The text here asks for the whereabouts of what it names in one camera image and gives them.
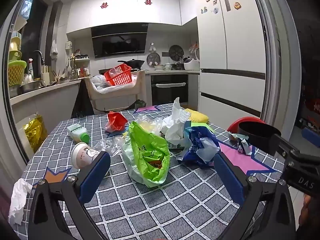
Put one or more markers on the white tissue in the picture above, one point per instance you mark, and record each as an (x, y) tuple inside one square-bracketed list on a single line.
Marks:
[(18, 200)]

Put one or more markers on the red plastic basket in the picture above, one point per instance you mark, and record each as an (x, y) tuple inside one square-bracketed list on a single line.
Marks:
[(118, 77)]

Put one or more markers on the blue plastic bag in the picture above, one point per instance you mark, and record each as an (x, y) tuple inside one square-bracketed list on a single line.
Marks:
[(193, 135)]

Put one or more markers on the kitchen counter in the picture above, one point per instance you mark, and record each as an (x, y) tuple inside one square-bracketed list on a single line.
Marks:
[(45, 87)]

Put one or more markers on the grey checkered tablecloth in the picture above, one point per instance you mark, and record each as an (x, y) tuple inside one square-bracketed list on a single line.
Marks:
[(140, 205)]

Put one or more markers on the beige crate chair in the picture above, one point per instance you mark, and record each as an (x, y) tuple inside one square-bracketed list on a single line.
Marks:
[(112, 97)]

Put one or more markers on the black range hood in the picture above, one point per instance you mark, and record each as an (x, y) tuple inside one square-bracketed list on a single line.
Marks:
[(117, 42)]

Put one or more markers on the black kitchen faucet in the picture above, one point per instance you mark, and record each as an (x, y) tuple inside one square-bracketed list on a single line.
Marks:
[(40, 55)]

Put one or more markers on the red paper decoration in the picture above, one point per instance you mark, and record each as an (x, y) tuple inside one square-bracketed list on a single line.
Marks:
[(148, 2), (103, 5)]

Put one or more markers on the white utensil holder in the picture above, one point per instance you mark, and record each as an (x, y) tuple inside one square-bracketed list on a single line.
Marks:
[(46, 74)]

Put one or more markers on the black trash bin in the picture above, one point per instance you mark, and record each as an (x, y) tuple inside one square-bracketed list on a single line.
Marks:
[(257, 140)]

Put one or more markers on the gold foil bag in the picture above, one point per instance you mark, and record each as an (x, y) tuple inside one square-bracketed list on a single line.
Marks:
[(35, 132)]

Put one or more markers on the white refrigerator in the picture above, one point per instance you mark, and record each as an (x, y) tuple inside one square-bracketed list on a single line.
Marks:
[(237, 42)]

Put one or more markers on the clear plastic bag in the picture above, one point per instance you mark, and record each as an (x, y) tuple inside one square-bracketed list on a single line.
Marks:
[(147, 123)]

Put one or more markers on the hanging white plastic bag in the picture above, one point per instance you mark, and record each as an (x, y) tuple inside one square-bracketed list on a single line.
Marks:
[(53, 50)]

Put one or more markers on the red plastic stool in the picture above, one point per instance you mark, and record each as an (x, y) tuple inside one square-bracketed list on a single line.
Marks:
[(240, 120)]

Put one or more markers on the yellow knitted cloth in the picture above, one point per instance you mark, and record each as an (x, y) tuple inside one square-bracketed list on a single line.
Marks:
[(198, 116)]

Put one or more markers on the steel bowl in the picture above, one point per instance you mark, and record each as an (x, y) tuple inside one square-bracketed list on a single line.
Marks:
[(28, 87)]

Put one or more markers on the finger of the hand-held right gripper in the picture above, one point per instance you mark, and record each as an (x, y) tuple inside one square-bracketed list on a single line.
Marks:
[(282, 145)]

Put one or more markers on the clear plastic wrapper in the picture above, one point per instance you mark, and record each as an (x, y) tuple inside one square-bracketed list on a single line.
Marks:
[(108, 145)]

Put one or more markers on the white wall cabinets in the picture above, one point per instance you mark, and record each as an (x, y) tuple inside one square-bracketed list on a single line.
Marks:
[(125, 12)]

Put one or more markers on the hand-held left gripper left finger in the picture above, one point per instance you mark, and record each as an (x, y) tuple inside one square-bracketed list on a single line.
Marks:
[(96, 173)]

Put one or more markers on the green plastic colander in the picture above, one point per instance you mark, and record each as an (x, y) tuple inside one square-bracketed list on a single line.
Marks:
[(16, 72)]

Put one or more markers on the green plastic bag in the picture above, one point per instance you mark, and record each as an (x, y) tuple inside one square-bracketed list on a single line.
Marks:
[(147, 152)]

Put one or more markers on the white paper cup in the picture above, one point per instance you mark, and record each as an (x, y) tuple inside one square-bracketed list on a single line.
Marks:
[(82, 155)]

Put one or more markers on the white bottle with green cap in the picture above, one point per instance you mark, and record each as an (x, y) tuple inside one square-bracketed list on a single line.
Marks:
[(76, 131)]

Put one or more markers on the black wok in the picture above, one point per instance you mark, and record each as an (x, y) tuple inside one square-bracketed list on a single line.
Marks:
[(135, 63)]

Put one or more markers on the white plastic bag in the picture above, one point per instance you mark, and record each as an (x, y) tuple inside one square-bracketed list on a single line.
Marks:
[(53, 50), (175, 127)]

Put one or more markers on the printed wrapper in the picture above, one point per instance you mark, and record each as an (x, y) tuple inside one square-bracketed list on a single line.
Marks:
[(241, 145)]

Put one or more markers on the white rice cooker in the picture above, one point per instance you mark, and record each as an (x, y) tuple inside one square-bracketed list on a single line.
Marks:
[(191, 65)]

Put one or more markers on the red plastic bag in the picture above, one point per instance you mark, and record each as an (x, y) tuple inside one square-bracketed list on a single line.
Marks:
[(116, 121)]

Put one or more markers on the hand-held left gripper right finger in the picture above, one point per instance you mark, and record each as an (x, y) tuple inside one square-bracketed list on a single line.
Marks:
[(228, 180)]

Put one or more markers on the round hanging pan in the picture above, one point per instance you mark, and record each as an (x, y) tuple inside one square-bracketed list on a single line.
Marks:
[(176, 52), (153, 58)]

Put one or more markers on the black built-in oven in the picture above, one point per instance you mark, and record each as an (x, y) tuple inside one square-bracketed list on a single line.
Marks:
[(170, 92)]

